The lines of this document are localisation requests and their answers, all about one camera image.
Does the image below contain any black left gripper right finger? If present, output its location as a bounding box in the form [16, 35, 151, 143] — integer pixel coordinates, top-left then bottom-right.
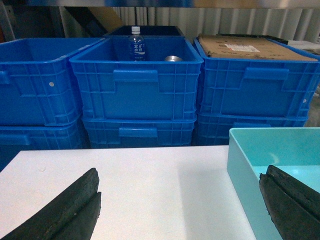
[259, 165, 320, 240]

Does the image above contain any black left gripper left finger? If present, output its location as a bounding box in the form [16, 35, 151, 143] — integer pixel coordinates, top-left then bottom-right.
[2, 168, 102, 240]

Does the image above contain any light teal plastic box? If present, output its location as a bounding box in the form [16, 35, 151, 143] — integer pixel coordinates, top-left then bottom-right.
[227, 127, 320, 240]

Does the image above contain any blue crate centre bottom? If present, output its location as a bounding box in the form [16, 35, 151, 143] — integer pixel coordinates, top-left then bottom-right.
[82, 117, 196, 149]

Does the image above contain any blue crate left bottom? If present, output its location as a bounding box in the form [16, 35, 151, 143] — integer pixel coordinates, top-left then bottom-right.
[0, 118, 91, 170]

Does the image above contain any blue crate right bottom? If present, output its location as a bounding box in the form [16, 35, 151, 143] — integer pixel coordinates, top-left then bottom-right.
[191, 113, 308, 146]

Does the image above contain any blue crate right top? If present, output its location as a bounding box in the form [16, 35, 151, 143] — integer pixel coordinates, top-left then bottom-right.
[193, 37, 320, 117]

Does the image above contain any blue crate left top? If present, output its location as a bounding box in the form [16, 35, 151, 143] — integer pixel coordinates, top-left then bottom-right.
[0, 38, 102, 126]

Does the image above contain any blue crate centre top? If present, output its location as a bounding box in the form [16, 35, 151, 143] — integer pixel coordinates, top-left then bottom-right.
[70, 36, 203, 121]

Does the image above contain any brown cardboard sheet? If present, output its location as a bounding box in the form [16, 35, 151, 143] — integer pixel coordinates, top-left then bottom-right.
[198, 34, 317, 62]

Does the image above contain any clear water bottle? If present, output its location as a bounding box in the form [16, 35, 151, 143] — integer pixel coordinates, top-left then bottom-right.
[128, 26, 146, 61]

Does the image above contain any silver metal bowl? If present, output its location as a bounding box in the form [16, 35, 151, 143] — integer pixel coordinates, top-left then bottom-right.
[164, 55, 183, 62]

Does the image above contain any dark blue rear crate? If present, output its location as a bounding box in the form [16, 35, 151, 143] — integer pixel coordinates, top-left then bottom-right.
[103, 25, 184, 37]

